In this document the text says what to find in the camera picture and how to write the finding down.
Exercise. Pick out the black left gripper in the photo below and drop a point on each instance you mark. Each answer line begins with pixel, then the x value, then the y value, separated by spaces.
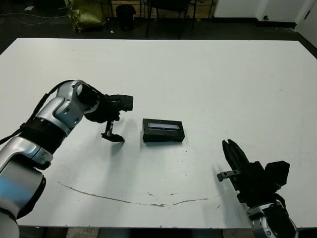
pixel 104 114

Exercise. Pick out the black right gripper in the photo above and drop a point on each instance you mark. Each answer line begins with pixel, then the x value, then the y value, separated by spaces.
pixel 252 183

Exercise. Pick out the black box lid with print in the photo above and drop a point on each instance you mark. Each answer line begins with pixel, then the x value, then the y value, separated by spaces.
pixel 163 131

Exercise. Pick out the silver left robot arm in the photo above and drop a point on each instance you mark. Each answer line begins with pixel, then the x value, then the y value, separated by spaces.
pixel 24 153

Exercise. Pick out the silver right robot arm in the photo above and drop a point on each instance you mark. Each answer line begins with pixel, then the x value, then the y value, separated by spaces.
pixel 260 223

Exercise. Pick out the yellow-green plastic bag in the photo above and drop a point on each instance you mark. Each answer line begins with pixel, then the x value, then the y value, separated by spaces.
pixel 86 17

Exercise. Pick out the black mesh office chair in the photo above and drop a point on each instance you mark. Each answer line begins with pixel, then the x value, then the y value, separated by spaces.
pixel 171 6

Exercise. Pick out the black door stopper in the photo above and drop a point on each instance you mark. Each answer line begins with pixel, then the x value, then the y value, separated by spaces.
pixel 266 17

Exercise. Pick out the white paper sheet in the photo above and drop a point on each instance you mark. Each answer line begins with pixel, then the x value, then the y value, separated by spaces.
pixel 28 8

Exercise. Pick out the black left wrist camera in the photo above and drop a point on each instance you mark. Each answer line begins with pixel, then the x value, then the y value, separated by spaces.
pixel 123 102

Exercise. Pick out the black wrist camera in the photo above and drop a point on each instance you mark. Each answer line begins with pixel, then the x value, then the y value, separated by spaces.
pixel 123 102
pixel 278 173

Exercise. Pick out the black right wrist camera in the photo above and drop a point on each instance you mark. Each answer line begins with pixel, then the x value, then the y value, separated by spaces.
pixel 278 173

